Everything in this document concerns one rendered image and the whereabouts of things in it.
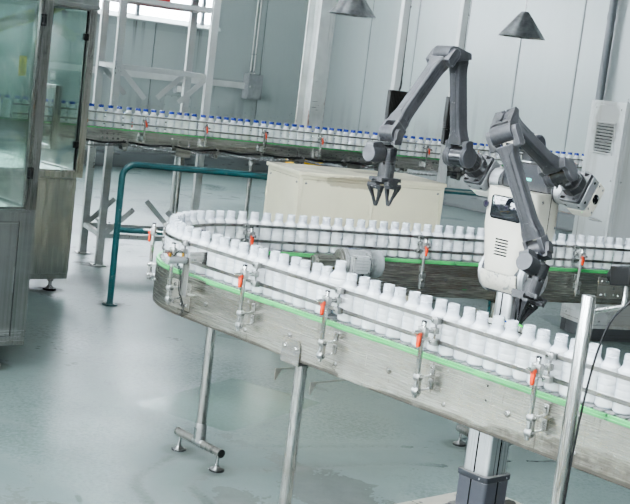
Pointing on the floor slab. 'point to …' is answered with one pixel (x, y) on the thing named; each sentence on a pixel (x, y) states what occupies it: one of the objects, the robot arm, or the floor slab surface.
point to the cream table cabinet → (349, 196)
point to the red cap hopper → (142, 100)
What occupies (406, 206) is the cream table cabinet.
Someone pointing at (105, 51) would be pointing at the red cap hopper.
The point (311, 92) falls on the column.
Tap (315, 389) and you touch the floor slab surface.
